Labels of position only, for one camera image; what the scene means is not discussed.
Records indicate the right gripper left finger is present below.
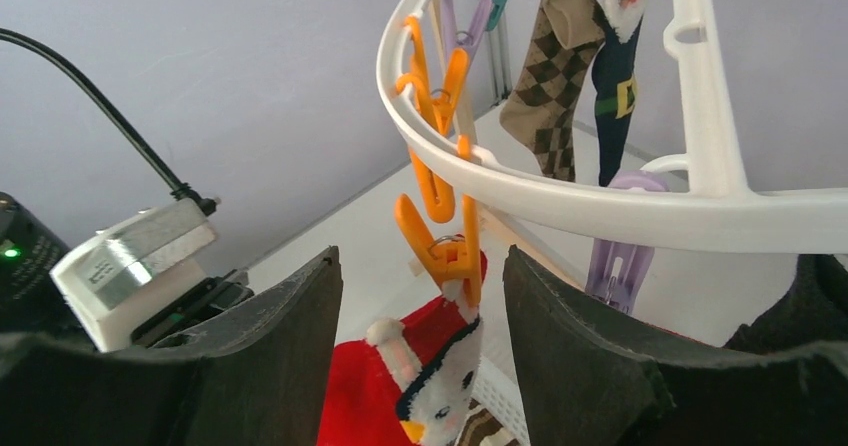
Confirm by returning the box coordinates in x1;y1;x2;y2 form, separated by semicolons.
1;246;343;446

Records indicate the black sock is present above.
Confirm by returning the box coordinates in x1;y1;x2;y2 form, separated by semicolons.
725;254;847;354

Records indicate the argyle brown sock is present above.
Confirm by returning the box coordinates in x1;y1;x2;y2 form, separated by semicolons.
500;0;604;182

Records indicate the white oval clip hanger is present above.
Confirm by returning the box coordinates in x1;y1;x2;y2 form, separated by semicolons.
376;0;847;253

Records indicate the santa pattern dark sock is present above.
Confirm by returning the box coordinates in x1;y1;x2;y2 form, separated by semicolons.
591;0;648;186

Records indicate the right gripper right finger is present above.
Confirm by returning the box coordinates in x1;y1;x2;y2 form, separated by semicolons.
503;247;847;445

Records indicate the brown white wavy sock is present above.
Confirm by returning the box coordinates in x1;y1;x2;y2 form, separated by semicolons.
454;399;520;446

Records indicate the wooden drying rack frame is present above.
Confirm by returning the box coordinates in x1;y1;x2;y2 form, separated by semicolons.
428;0;581;287

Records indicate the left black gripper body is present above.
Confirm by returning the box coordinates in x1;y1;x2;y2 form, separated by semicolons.
130;269;254;347

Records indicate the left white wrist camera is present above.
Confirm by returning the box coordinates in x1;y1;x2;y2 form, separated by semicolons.
50;199;218;352

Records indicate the white plastic laundry basket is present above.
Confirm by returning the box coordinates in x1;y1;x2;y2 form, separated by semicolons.
473;357;530;445

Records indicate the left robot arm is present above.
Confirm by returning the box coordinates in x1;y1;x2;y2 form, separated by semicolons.
1;193;254;352

